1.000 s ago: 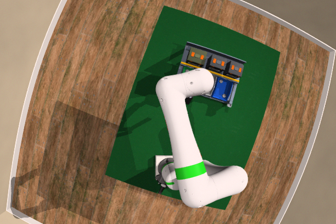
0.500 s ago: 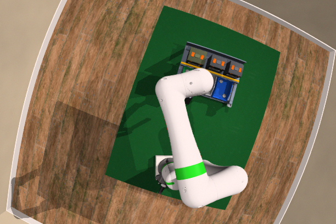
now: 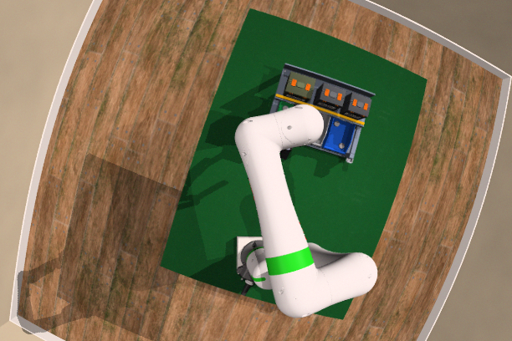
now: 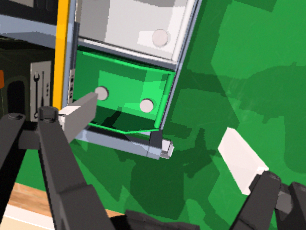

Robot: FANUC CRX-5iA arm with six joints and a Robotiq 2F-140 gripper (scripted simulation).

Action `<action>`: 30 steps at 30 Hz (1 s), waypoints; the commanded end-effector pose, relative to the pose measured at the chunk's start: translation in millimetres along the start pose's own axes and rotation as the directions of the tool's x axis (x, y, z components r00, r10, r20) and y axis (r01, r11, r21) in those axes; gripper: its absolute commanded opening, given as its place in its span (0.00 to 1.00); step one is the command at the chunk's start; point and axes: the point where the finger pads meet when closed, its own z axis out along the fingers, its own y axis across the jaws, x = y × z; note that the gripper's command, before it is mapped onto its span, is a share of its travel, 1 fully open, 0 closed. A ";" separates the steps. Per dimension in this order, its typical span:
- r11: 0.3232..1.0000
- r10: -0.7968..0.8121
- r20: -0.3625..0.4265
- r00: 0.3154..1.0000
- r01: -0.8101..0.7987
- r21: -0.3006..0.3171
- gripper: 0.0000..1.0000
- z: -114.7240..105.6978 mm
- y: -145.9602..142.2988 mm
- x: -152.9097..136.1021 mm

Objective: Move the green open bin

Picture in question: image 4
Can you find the green bin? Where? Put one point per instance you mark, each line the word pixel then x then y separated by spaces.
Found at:
pixel 128 81

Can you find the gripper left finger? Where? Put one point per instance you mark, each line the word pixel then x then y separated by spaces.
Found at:
pixel 74 205

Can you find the orange-yellow flat bar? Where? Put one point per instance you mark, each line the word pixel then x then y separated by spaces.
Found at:
pixel 60 52

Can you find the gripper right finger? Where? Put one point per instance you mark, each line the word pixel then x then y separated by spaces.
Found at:
pixel 268 194

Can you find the white round disc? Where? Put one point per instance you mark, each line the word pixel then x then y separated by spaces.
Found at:
pixel 160 37
pixel 146 105

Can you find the grey storage bin shelf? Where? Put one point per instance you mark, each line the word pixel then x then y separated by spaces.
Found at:
pixel 45 35

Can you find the grey metal disc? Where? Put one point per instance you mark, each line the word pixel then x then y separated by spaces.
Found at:
pixel 102 92

